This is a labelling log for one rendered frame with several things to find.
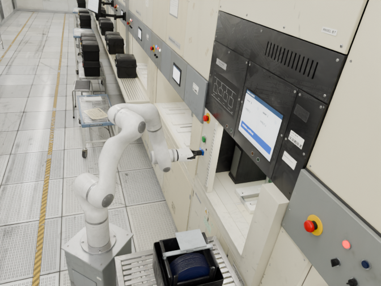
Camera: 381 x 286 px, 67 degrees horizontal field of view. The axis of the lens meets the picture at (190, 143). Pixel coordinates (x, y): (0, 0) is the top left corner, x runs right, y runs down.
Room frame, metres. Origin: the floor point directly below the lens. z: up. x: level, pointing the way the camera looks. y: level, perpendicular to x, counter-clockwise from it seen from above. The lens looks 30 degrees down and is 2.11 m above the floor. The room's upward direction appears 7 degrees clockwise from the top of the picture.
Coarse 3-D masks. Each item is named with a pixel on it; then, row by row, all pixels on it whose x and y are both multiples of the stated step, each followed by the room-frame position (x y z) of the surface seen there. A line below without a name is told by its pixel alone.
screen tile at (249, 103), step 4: (248, 100) 1.24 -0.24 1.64; (252, 100) 1.21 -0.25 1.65; (248, 104) 1.23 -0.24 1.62; (252, 104) 1.20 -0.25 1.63; (256, 104) 1.18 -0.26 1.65; (244, 108) 1.25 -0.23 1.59; (252, 108) 1.20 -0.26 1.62; (260, 108) 1.14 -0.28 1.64; (244, 112) 1.25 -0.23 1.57; (256, 112) 1.16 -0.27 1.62; (244, 116) 1.24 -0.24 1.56; (248, 116) 1.21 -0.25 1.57; (256, 116) 1.16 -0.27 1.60; (248, 120) 1.20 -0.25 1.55; (252, 120) 1.18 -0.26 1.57; (256, 120) 1.15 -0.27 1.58; (252, 124) 1.17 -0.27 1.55; (256, 124) 1.14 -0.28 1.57
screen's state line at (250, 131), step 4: (244, 124) 1.23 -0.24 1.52; (244, 128) 1.22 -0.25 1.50; (248, 128) 1.19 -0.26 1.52; (248, 132) 1.19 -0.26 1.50; (252, 132) 1.16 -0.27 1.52; (252, 136) 1.15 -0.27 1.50; (256, 136) 1.13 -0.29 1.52; (256, 140) 1.12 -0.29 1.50; (260, 140) 1.09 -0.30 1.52; (260, 144) 1.09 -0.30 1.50; (264, 144) 1.06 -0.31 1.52; (264, 148) 1.06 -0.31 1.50; (268, 148) 1.04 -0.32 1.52; (268, 152) 1.03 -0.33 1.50
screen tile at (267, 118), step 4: (264, 112) 1.11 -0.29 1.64; (260, 116) 1.13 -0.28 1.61; (264, 116) 1.11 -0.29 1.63; (268, 116) 1.08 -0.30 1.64; (272, 116) 1.06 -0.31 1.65; (264, 120) 1.10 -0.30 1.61; (268, 120) 1.08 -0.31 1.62; (272, 120) 1.06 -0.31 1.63; (260, 124) 1.12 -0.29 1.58; (268, 124) 1.07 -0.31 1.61; (272, 124) 1.05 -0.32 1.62; (260, 128) 1.11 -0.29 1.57; (264, 128) 1.09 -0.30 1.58; (272, 128) 1.04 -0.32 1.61; (276, 128) 1.02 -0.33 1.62; (260, 132) 1.11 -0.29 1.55; (264, 132) 1.08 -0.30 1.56; (268, 132) 1.06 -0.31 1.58; (272, 132) 1.04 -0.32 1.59; (264, 136) 1.08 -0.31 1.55; (268, 136) 1.05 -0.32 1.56; (272, 136) 1.03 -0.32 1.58; (268, 140) 1.05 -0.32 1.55; (272, 140) 1.03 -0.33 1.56; (272, 144) 1.02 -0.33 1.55
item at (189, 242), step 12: (168, 240) 0.97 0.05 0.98; (180, 240) 0.88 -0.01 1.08; (192, 240) 0.89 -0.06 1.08; (204, 240) 0.90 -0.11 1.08; (168, 252) 0.87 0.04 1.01; (180, 252) 0.88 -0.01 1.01; (192, 252) 1.01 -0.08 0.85; (204, 252) 0.96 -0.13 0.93; (168, 264) 0.82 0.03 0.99; (216, 264) 0.85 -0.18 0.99; (168, 276) 0.77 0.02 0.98; (204, 276) 0.83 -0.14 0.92
